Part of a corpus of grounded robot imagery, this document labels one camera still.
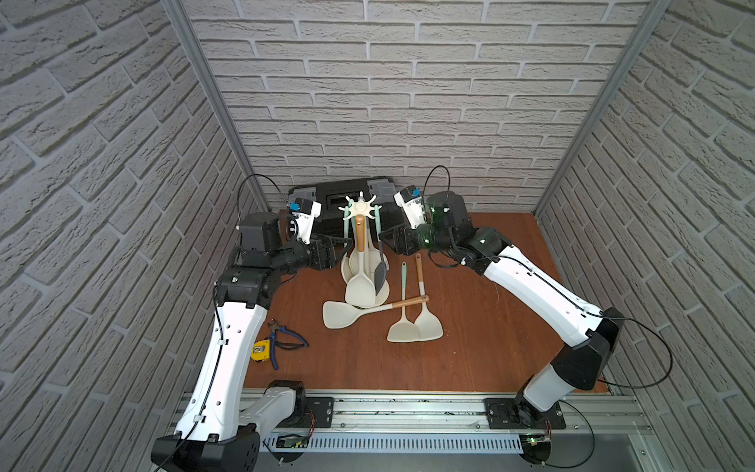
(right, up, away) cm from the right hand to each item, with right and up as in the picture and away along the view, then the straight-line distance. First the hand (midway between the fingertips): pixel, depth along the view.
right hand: (392, 231), depth 71 cm
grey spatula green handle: (-3, -12, +19) cm, 23 cm away
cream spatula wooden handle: (+12, -29, +17) cm, 36 cm away
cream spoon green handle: (-13, -10, +14) cm, 22 cm away
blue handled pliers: (-36, -29, +16) cm, 49 cm away
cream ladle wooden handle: (-9, -17, +12) cm, 23 cm away
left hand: (-11, -1, -6) cm, 12 cm away
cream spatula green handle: (+4, -30, +17) cm, 35 cm away
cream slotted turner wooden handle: (-17, -26, +19) cm, 36 cm away
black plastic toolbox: (-21, +15, +35) cm, 43 cm away
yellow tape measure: (-38, -34, +11) cm, 52 cm away
